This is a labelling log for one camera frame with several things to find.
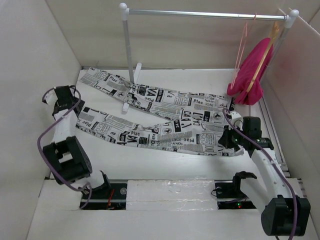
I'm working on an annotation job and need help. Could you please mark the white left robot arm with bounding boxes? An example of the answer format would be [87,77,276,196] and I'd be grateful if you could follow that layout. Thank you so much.
[37,85,93,192]

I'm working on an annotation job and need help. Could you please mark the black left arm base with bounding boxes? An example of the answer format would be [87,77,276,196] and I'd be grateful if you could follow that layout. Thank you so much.
[79,181,128,211]

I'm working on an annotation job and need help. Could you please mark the white clothes rack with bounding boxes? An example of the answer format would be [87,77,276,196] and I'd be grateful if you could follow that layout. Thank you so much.
[119,2,300,115]

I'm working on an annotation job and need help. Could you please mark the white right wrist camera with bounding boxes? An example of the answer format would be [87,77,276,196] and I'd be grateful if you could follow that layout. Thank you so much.
[229,111,243,125]

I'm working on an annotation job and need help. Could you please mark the pink wire hanger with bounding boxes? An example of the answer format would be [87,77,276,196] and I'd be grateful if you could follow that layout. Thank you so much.
[230,13,257,89]

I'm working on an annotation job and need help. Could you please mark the wooden hanger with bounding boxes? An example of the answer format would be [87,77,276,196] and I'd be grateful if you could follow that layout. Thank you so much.
[246,21,280,93]

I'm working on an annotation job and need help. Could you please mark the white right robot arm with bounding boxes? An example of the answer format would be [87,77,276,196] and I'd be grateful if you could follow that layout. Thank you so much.
[218,110,311,240]

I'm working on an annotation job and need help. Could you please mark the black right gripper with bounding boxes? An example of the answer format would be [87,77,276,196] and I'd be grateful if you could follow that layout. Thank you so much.
[217,123,248,149]

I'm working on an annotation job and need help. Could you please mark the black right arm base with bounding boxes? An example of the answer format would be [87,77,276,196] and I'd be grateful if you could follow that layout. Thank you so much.
[211,180,256,210]

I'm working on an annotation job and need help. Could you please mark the newspaper print trousers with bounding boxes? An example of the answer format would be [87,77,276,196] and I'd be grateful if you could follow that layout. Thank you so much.
[76,68,244,157]

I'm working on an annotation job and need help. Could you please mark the pink garment on hanger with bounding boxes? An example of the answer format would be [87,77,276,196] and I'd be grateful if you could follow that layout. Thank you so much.
[226,37,273,106]

